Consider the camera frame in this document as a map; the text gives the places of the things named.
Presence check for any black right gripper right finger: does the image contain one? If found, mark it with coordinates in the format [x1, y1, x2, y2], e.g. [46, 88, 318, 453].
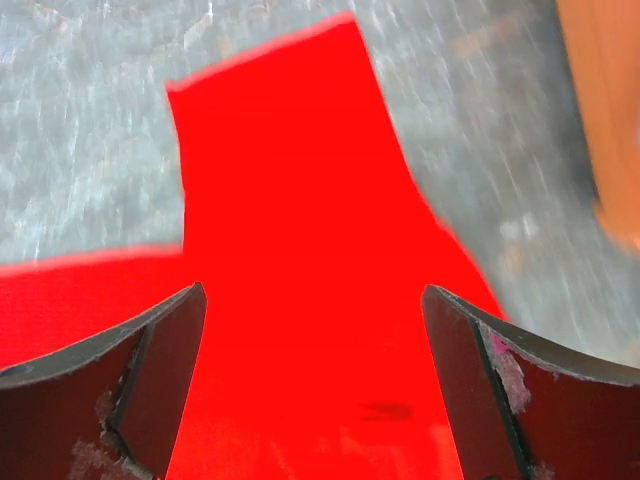
[422, 285, 639, 480]

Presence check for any red t shirt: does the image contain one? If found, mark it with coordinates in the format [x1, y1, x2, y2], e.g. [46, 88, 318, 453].
[1, 12, 500, 479]

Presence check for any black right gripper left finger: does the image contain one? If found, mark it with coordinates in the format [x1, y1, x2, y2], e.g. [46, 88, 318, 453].
[1, 283, 207, 479]

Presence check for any orange plastic laundry basket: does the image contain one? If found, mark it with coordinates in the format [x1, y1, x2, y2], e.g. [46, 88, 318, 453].
[556, 0, 639, 251]

